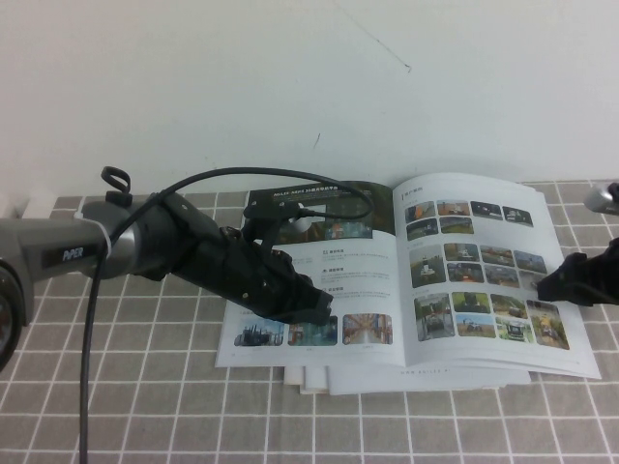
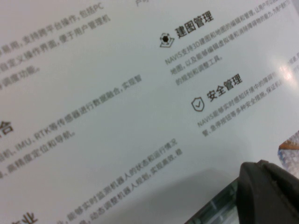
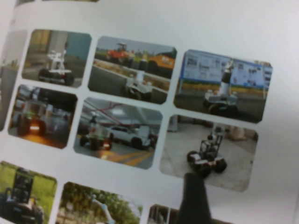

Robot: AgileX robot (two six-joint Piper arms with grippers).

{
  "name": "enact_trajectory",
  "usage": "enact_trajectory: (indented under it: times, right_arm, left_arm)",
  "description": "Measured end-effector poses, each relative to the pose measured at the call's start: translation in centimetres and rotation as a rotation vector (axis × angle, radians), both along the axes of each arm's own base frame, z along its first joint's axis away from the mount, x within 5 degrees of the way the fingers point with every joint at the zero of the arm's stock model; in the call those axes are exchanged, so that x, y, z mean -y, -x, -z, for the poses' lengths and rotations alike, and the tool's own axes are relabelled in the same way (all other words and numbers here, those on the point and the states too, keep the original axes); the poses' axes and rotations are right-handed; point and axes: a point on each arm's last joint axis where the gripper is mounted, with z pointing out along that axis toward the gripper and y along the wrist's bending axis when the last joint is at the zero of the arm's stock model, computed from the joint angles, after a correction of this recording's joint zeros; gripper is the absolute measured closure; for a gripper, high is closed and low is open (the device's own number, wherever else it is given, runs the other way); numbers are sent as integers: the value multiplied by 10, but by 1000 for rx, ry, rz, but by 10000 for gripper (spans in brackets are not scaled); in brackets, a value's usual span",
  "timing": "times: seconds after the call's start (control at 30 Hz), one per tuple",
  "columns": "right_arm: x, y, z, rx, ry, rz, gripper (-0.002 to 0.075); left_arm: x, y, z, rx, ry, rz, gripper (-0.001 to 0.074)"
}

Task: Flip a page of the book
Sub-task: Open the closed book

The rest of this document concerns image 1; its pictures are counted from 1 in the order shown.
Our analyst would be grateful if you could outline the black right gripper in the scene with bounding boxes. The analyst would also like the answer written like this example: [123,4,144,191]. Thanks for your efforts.
[535,235,619,307]

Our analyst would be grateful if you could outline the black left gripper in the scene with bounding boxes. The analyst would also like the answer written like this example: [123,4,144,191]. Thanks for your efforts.
[192,225,336,327]

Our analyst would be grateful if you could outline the product catalogue book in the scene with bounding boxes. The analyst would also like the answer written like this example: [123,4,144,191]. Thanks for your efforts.
[214,171,604,395]

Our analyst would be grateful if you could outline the white paper sheets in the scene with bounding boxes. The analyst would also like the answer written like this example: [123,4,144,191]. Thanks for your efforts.
[282,365,333,395]

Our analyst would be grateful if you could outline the grey white checked tablecloth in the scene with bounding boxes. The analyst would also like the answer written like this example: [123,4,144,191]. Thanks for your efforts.
[0,179,619,464]

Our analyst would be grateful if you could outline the white zip tie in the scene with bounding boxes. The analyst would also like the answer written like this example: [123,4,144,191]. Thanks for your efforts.
[74,209,118,256]

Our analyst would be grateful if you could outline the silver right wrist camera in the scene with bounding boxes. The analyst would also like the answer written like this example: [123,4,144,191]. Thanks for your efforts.
[582,183,619,215]

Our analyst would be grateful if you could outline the black left camera mount bracket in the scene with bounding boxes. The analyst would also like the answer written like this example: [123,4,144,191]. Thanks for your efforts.
[243,190,311,253]

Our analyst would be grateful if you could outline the black looped strap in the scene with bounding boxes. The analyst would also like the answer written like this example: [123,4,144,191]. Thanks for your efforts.
[100,165,133,200]

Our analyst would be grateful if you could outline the black left camera cable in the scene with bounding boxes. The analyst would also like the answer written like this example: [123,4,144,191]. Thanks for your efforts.
[78,166,377,464]

